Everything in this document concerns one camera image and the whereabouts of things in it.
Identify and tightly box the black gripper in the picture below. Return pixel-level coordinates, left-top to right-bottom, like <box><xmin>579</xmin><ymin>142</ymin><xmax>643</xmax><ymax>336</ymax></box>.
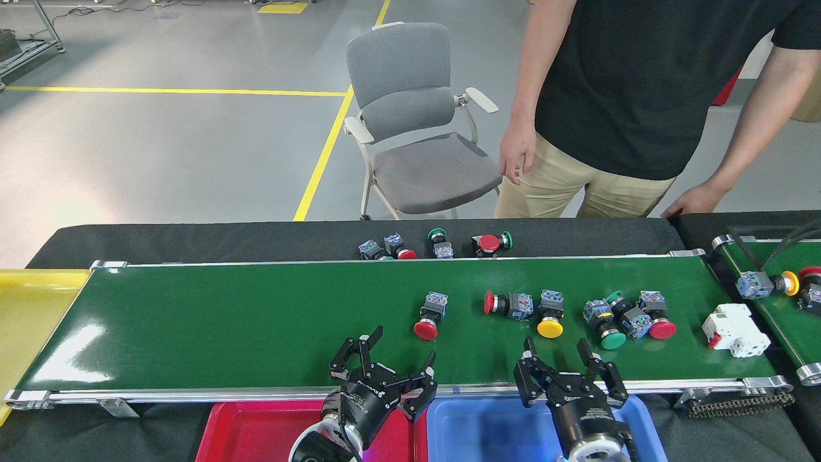
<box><xmin>323</xmin><ymin>325</ymin><xmax>438</xmax><ymax>450</ymax></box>
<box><xmin>513</xmin><ymin>338</ymin><xmax>629</xmax><ymax>447</ymax></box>

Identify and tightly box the yellow push button switch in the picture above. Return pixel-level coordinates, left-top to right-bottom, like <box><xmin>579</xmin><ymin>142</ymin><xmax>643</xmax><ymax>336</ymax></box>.
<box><xmin>736</xmin><ymin>269</ymin><xmax>800</xmax><ymax>300</ymax></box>
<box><xmin>536</xmin><ymin>289</ymin><xmax>566</xmax><ymax>339</ymax></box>

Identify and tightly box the white circuit breaker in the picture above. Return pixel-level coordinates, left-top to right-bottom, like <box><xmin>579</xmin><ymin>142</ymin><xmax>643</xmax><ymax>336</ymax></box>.
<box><xmin>700</xmin><ymin>303</ymin><xmax>772</xmax><ymax>359</ymax></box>

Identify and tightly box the blue plastic tray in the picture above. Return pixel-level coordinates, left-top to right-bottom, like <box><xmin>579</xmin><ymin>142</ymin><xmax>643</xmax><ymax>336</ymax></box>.
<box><xmin>427</xmin><ymin>395</ymin><xmax>668</xmax><ymax>462</ymax></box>

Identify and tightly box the long green conveyor belt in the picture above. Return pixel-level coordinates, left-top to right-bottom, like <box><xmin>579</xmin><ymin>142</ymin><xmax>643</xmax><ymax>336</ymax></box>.
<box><xmin>3</xmin><ymin>249</ymin><xmax>796</xmax><ymax>419</ymax></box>

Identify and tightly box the red plastic tray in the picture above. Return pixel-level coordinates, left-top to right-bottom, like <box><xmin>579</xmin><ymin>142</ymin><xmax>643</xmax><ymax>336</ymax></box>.
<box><xmin>196</xmin><ymin>399</ymin><xmax>429</xmax><ymax>462</ymax></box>

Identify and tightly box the green feeder conveyor belt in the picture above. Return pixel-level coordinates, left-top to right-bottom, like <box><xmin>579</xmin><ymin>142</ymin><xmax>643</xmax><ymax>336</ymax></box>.
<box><xmin>711</xmin><ymin>234</ymin><xmax>821</xmax><ymax>386</ymax></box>

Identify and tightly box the yellow plastic tray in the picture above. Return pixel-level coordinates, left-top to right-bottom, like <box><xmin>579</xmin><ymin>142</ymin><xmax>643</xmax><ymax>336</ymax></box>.
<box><xmin>0</xmin><ymin>269</ymin><xmax>92</xmax><ymax>427</ymax></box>

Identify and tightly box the person's left hand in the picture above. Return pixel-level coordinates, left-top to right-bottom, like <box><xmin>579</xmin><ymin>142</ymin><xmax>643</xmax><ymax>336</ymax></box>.
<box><xmin>661</xmin><ymin>183</ymin><xmax>725</xmax><ymax>216</ymax></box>

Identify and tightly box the person's right hand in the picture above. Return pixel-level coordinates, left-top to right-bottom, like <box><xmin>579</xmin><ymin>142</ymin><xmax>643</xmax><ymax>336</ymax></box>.
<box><xmin>499</xmin><ymin>119</ymin><xmax>536</xmax><ymax>187</ymax></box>

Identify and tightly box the large black cloth table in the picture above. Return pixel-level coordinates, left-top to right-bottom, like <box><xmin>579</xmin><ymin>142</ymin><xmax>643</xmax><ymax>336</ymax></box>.
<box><xmin>0</xmin><ymin>218</ymin><xmax>815</xmax><ymax>462</ymax></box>

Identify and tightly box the person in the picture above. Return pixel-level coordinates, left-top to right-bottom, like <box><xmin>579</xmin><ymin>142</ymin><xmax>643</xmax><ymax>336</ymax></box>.
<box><xmin>495</xmin><ymin>0</ymin><xmax>821</xmax><ymax>219</ymax></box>

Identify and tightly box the grey office chair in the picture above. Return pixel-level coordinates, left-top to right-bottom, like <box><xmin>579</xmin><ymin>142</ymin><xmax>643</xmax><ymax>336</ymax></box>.
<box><xmin>343</xmin><ymin>22</ymin><xmax>504</xmax><ymax>221</ymax></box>

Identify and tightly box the golden plant pot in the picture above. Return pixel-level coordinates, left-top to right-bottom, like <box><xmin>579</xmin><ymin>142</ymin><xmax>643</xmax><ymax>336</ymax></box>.
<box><xmin>789</xmin><ymin>67</ymin><xmax>821</xmax><ymax>123</ymax></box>

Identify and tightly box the grey metal rack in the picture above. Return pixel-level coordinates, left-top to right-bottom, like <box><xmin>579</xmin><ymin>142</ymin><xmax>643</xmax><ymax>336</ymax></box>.
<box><xmin>0</xmin><ymin>0</ymin><xmax>65</xmax><ymax>90</ymax></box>

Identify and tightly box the dark grey box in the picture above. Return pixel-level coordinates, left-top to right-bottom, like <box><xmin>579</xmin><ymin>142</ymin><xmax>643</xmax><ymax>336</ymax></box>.
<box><xmin>0</xmin><ymin>29</ymin><xmax>24</xmax><ymax>62</ymax></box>

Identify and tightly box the black drive chain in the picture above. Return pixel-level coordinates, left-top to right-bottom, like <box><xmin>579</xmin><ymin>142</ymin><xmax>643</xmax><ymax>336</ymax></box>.
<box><xmin>686</xmin><ymin>389</ymin><xmax>796</xmax><ymax>419</ymax></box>

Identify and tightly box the black floor cable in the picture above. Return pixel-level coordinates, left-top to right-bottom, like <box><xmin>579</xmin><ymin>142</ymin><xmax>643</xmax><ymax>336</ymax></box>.
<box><xmin>26</xmin><ymin>0</ymin><xmax>161</xmax><ymax>33</ymax></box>

